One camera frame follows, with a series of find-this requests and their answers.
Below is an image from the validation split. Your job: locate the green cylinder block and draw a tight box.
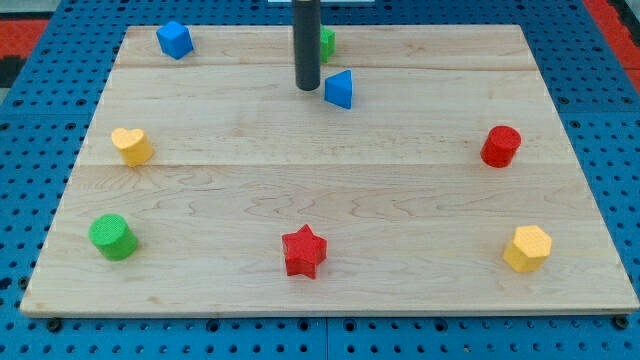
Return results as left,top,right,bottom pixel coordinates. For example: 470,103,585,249
88,214,138,261

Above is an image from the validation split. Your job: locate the light wooden board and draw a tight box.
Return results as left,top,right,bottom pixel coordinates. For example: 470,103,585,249
20,25,639,318

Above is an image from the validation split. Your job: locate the blue triangle block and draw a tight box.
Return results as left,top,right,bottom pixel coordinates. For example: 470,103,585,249
324,70,353,109

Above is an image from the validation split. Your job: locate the red star block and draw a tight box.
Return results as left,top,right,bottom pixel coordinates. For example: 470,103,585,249
281,224,327,279

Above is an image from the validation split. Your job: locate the yellow heart block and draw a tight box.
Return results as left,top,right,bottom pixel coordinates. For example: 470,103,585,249
111,128,154,167

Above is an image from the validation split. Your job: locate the blue cube block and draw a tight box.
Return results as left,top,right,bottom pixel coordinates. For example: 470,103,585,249
156,21,194,60

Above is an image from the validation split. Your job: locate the yellow hexagon block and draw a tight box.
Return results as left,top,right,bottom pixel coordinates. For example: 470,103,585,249
503,225,553,273

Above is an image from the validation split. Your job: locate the black cylindrical pointer rod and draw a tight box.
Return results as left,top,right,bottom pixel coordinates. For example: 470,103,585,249
292,0,321,91

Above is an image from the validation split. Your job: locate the red cylinder block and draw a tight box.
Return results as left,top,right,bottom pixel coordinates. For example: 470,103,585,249
480,125,522,168

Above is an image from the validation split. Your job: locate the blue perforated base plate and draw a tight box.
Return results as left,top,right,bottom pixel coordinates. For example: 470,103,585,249
1,0,639,359

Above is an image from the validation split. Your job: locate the green block behind rod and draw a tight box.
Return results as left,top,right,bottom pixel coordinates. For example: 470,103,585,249
320,25,336,63

